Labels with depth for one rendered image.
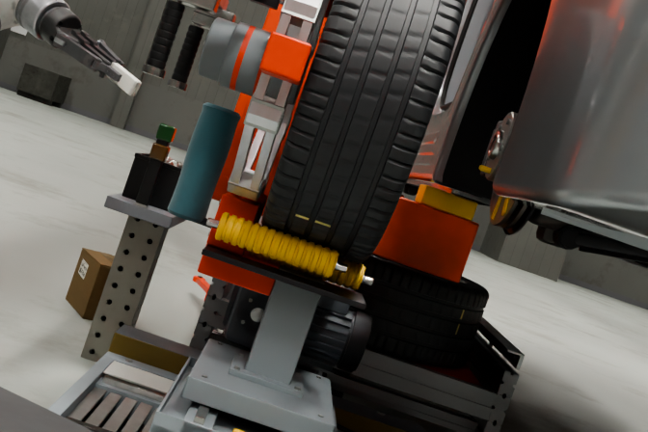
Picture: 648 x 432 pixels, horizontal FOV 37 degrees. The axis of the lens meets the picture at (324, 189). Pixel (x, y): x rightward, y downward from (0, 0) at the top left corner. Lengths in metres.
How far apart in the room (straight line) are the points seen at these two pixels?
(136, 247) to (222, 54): 0.78
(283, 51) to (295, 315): 0.60
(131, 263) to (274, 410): 0.85
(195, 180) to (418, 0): 0.66
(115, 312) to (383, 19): 1.23
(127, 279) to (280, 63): 1.09
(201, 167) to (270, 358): 0.44
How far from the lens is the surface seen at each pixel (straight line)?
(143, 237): 2.63
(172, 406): 1.99
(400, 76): 1.75
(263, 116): 1.80
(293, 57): 1.72
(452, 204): 2.49
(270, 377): 2.07
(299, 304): 2.04
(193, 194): 2.16
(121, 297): 2.66
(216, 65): 2.03
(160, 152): 2.41
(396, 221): 2.47
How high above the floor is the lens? 0.69
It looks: 1 degrees down
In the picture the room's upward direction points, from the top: 19 degrees clockwise
